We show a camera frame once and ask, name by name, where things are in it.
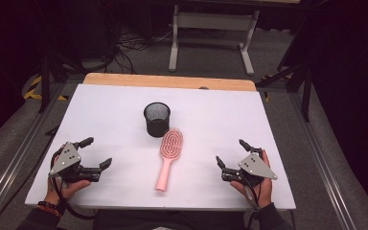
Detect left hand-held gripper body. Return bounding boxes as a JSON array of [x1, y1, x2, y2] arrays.
[[48, 142, 102, 184]]

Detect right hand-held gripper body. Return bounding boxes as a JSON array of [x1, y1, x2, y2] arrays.
[[221, 152, 279, 188]]

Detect pink hairbrush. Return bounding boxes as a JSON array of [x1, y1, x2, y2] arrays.
[[154, 127, 184, 193]]

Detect black mesh pen cup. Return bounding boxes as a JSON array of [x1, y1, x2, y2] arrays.
[[143, 102, 172, 139]]

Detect person's right hand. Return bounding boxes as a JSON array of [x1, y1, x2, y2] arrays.
[[229, 149, 274, 209]]

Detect person's left hand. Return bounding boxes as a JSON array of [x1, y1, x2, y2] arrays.
[[43, 143, 92, 206]]

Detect white table board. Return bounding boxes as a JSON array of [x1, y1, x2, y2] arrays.
[[24, 83, 297, 212]]

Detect yellow black floor tape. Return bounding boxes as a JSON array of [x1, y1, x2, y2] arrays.
[[23, 75, 70, 102], [261, 72, 293, 104]]

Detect black metal stand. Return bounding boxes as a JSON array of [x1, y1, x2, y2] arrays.
[[34, 0, 89, 114], [255, 60, 314, 123]]

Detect person's dark clothing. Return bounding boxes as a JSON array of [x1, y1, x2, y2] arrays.
[[92, 209, 247, 230]]

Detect white desk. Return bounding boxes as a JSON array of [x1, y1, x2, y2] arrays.
[[168, 3, 261, 77]]

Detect right hand-held gripper cable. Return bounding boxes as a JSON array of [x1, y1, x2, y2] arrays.
[[243, 183, 264, 230]]

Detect hand-held gripper cable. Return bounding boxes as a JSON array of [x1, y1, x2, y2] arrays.
[[50, 149, 98, 221], [243, 183, 264, 230]]

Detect aluminium floor rail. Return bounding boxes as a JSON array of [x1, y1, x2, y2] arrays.
[[0, 81, 75, 230], [287, 91, 358, 230]]

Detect beaded bracelet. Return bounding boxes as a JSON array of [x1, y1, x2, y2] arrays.
[[36, 200, 66, 219]]

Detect left hand-held gripper cable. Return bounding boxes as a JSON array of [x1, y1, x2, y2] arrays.
[[50, 149, 98, 221]]

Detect bundle of floor cables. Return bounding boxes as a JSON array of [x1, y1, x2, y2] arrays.
[[106, 27, 175, 75]]

